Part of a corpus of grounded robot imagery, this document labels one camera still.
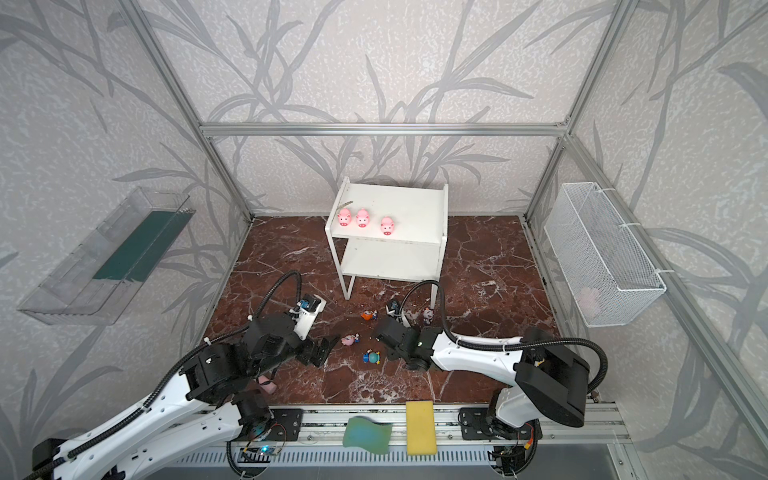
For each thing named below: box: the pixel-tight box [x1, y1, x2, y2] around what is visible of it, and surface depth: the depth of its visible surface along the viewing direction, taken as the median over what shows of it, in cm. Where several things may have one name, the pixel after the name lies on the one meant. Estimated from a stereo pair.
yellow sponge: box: [406, 401, 437, 456], surface depth 75 cm
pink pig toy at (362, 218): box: [356, 208, 370, 229], surface depth 74 cm
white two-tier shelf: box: [325, 177, 449, 309], surface depth 77 cm
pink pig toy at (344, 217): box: [337, 208, 353, 227], surface depth 74 cm
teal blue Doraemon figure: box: [363, 349, 381, 365], surface depth 85 cm
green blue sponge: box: [342, 416, 392, 455], surface depth 72 cm
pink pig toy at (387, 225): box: [380, 216, 395, 236], surface depth 72 cm
